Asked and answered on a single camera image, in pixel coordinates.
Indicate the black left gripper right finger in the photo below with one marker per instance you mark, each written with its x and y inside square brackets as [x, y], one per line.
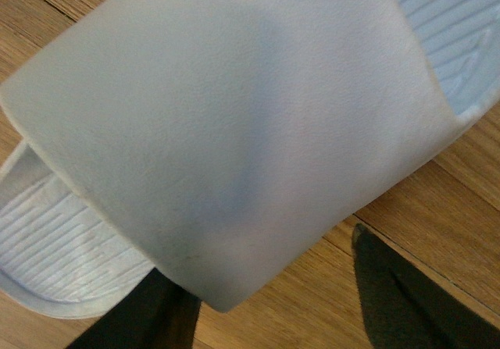
[403, 308]

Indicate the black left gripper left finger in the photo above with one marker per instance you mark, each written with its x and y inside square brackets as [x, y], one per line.
[157, 313]

